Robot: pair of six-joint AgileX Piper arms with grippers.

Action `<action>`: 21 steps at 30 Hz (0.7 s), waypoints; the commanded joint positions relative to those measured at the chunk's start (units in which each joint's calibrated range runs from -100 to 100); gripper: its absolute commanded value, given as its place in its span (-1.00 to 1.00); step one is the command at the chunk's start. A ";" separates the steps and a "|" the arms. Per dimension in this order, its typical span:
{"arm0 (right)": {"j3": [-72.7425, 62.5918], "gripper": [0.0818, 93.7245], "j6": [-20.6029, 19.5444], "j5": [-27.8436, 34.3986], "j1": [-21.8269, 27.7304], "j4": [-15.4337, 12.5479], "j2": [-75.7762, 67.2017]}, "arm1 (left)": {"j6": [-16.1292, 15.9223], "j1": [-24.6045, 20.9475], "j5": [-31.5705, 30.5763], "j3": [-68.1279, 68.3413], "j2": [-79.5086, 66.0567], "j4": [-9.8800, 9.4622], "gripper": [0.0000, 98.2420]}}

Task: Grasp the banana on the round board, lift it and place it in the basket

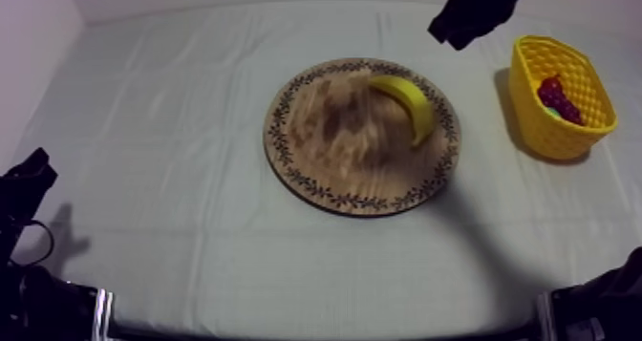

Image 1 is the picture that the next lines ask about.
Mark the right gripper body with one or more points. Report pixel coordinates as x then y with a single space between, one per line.
479 9

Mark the purple toy grapes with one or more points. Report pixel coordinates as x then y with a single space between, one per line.
559 99

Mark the round wooden board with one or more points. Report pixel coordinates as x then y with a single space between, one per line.
351 152

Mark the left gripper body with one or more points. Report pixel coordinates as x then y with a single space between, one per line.
25 185

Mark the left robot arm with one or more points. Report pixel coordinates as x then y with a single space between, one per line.
45 308

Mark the yellow toy banana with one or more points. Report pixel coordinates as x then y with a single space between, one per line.
414 102

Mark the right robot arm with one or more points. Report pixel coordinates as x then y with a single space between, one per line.
602 308

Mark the silver metal bar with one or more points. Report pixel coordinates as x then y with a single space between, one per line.
103 313
544 315

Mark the yellow plastic basket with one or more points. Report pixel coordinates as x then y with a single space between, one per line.
546 132

